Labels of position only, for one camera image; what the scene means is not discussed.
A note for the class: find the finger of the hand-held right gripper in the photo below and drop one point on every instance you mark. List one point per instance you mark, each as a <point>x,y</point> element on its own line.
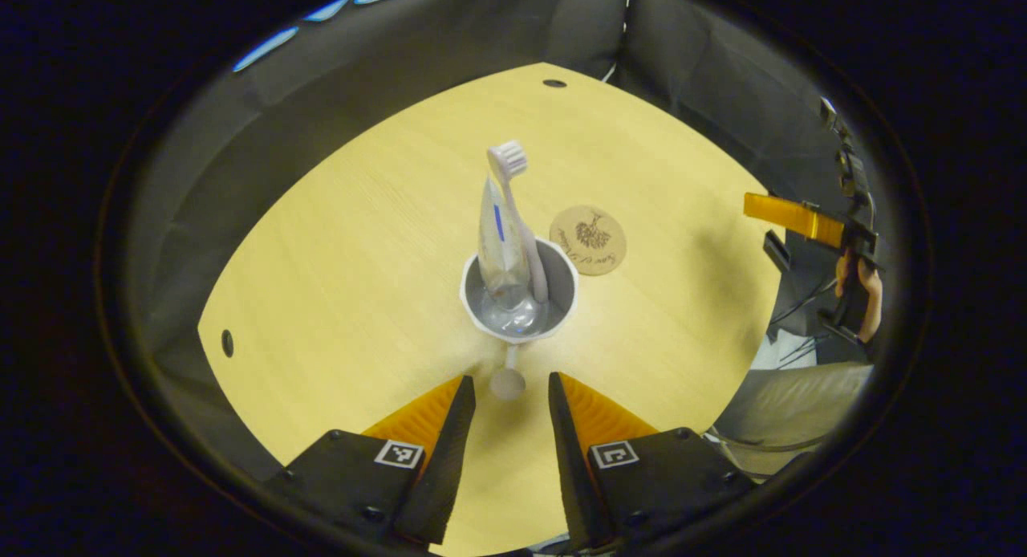
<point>777,252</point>
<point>786,214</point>

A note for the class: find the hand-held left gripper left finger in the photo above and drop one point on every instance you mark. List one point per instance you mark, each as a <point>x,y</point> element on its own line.
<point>445,469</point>

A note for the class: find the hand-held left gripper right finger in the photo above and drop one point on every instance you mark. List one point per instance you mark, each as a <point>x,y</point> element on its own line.
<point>571,477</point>

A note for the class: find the round cork coaster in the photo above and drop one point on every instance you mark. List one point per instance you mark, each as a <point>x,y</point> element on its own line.
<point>574,248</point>

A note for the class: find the clear toothpaste tube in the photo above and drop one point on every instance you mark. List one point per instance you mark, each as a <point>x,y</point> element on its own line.
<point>499,260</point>

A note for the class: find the white toothbrush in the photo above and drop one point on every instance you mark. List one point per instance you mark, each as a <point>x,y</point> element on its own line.
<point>508,160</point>

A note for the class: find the wooden desktop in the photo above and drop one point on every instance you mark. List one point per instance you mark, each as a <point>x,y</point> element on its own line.
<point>337,284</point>

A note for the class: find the person's grey trousers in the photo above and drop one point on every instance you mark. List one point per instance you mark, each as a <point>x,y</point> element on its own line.
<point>794,404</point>

